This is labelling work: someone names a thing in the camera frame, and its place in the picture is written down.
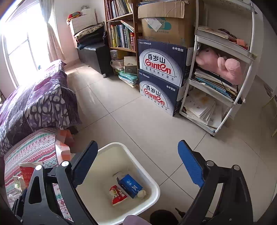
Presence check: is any red white milk carton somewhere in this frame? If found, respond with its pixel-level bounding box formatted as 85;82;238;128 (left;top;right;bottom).
109;185;128;206

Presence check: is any blue snack box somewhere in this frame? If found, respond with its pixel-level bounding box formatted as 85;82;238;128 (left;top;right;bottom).
117;174;143;198

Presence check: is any white tissue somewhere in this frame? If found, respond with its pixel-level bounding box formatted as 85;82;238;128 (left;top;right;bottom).
137;189;146;199

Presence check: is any white plastic trash bin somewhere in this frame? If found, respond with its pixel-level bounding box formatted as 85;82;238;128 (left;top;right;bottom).
77;142;160;224

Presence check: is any patterned striped table cloth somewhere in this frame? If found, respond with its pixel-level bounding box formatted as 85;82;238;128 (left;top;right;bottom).
4;128;74;208

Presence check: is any purple patterned bed blanket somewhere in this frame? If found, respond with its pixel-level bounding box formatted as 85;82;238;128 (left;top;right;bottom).
1;60;81;156

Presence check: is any lower Ganten water carton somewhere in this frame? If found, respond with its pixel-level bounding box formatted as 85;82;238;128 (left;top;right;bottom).
138;69;185;116

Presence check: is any ganten water carton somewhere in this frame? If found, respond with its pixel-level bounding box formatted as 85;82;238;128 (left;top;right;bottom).
138;69;185;116
138;39;193;87

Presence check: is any pink plush toy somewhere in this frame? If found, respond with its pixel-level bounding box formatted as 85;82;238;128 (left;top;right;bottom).
195;47;243;85

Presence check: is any stack of books on floor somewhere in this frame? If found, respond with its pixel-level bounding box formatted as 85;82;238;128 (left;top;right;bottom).
118;71;139;88

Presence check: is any pink curtain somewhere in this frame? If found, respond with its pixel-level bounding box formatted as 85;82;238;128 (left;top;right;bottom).
39;0;65;62

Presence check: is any upper Ganten water carton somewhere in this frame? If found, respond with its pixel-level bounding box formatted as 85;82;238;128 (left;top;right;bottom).
138;39;193;87

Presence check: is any black storage bench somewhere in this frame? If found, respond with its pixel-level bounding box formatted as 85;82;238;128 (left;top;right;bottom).
77;43;113;77

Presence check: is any white tiered shelf rack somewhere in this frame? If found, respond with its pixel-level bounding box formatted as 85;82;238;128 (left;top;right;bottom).
179;1;258;136

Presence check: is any folded blankets stack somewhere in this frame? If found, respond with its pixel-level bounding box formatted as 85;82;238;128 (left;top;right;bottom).
74;22;105;50

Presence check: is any white drawer cabinet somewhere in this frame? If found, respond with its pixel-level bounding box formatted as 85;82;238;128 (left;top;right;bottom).
69;8;97;36

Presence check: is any brown cardboard box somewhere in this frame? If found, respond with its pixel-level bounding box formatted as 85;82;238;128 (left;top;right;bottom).
138;1;196;48

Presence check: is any wooden bookshelf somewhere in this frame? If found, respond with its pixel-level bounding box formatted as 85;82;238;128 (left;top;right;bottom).
104;1;142;81

